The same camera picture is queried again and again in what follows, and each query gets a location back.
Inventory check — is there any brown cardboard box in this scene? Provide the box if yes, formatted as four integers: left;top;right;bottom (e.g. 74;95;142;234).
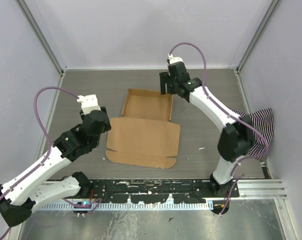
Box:
106;88;181;169

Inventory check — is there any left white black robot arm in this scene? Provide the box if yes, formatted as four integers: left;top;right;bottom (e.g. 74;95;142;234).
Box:
0;106;111;227

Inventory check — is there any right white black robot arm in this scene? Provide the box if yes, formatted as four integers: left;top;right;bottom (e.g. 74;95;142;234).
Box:
159;60;254;197

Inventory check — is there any striped purple cloth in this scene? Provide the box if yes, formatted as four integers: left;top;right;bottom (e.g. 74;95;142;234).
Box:
231;107;275;162

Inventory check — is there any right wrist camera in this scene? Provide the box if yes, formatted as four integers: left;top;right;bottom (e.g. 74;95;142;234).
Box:
167;53;184;65

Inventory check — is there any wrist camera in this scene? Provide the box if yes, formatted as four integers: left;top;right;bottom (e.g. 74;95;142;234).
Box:
77;94;101;115
167;53;184;65

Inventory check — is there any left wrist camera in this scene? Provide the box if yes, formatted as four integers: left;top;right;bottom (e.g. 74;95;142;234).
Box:
77;94;101;115

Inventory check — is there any white slotted cable duct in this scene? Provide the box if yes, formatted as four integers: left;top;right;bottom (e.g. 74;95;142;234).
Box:
39;199;214;211

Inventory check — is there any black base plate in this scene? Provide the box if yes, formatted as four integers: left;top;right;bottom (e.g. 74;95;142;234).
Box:
67;179;232;204

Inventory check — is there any left aluminium corner post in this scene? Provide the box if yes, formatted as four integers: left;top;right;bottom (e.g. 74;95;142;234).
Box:
15;0;67;75

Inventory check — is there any aluminium corner post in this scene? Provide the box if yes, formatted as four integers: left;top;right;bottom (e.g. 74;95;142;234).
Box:
236;0;282;74
15;0;67;75

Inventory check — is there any right aluminium corner post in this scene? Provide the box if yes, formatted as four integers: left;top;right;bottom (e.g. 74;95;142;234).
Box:
236;0;282;74

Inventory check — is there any aluminium front rail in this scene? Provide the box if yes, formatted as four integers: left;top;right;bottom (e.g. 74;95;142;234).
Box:
42;179;286;200

